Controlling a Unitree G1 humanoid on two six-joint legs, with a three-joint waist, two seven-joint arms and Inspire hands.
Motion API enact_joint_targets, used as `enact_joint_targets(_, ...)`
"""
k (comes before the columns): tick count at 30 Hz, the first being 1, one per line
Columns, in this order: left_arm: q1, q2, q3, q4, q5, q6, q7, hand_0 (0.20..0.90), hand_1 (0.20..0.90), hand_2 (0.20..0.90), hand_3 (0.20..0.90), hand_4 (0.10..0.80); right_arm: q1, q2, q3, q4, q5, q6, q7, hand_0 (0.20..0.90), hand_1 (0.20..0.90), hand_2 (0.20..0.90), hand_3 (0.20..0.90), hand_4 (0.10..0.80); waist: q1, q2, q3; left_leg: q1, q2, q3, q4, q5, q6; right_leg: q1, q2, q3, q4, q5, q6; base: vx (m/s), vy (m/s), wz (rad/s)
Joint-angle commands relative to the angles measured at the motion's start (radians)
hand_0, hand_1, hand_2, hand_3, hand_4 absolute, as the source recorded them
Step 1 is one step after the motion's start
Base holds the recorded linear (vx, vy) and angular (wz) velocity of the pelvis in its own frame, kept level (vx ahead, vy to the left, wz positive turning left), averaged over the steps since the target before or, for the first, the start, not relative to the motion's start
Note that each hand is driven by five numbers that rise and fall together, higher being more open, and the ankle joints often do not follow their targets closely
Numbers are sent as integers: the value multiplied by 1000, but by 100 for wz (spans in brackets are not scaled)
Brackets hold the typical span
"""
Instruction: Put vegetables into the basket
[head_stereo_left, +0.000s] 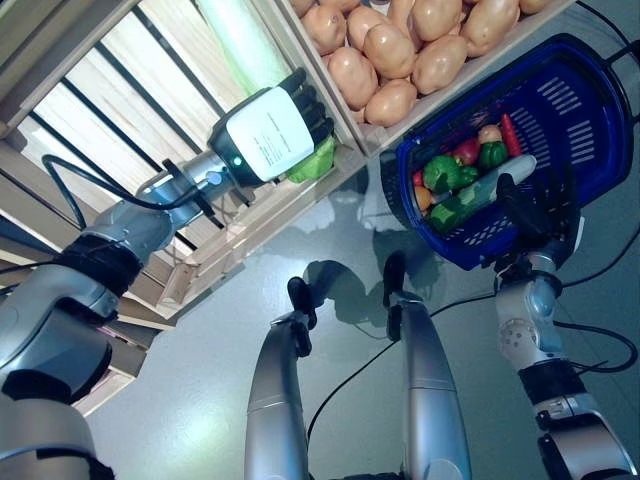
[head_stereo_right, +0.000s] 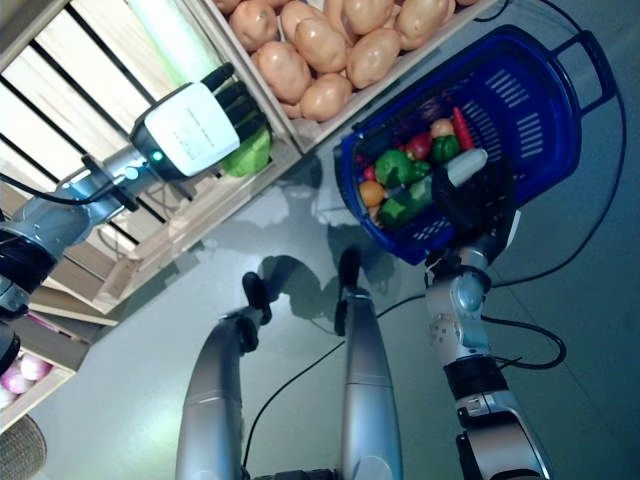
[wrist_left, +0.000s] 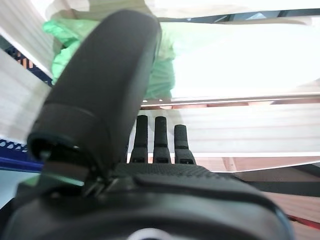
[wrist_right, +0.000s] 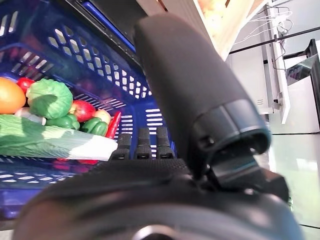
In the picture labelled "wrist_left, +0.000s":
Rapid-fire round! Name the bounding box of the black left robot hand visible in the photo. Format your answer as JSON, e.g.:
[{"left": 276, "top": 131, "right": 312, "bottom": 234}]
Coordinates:
[{"left": 2, "top": 9, "right": 296, "bottom": 240}]

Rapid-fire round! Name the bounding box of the long napa cabbage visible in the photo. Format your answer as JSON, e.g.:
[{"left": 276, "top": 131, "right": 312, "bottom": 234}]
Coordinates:
[{"left": 42, "top": 17, "right": 320, "bottom": 100}]

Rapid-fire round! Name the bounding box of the blue plastic shopping basket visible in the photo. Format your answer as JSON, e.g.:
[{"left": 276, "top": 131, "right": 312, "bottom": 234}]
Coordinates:
[{"left": 0, "top": 34, "right": 55, "bottom": 173}]

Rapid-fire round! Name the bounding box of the wooden slatted crate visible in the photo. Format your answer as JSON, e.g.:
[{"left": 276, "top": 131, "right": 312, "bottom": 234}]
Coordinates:
[{"left": 0, "top": 0, "right": 320, "bottom": 226}]

